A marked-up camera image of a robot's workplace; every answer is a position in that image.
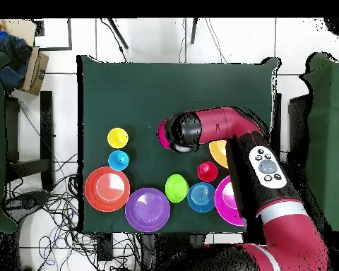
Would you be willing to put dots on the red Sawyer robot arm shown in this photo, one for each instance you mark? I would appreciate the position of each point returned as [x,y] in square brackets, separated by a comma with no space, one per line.
[220,124]

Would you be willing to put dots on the red-orange bowl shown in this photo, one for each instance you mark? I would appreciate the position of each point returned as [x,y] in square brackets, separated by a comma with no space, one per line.
[107,188]

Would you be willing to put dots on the black stool frame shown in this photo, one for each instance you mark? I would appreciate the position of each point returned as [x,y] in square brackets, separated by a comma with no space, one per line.
[46,135]

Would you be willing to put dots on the yellow cup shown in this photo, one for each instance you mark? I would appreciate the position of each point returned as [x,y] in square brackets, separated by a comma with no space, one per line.
[117,137]

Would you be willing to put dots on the blue cup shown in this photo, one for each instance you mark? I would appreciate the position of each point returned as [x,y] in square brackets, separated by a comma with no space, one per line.
[118,160]

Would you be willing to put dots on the brown cardboard box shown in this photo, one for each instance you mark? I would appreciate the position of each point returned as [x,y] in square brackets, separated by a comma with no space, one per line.
[35,70]

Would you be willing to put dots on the green bowl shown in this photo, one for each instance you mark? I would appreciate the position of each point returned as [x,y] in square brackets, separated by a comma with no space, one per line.
[176,188]

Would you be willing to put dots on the red cup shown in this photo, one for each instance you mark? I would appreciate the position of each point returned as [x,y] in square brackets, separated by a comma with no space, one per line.
[207,171]

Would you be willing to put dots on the blue fabric bundle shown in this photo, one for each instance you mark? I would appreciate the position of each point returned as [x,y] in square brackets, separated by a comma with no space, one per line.
[11,56]

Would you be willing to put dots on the blue bowl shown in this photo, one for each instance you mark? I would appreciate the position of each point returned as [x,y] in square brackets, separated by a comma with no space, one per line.
[201,196]

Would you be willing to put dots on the large pink bowl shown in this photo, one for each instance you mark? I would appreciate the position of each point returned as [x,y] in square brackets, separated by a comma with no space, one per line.
[226,203]

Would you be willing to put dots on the white panel black frame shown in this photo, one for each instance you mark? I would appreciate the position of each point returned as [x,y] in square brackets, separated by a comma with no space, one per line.
[52,34]

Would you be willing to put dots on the black tripod leg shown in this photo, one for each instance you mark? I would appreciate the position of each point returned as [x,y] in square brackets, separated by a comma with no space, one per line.
[117,32]
[194,30]

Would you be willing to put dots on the purple bowl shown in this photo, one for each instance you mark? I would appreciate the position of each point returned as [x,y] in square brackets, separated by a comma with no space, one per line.
[147,211]

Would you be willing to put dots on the dark green tablecloth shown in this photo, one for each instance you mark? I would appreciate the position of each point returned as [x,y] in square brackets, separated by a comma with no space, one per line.
[172,90]

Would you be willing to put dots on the small crimson bowl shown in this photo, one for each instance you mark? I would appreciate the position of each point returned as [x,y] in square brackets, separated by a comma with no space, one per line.
[161,138]

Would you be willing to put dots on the large orange bowl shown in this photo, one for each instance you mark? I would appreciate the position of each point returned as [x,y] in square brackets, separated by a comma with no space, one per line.
[219,152]

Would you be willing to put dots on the black pedestal foot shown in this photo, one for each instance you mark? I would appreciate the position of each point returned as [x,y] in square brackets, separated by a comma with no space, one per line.
[28,200]

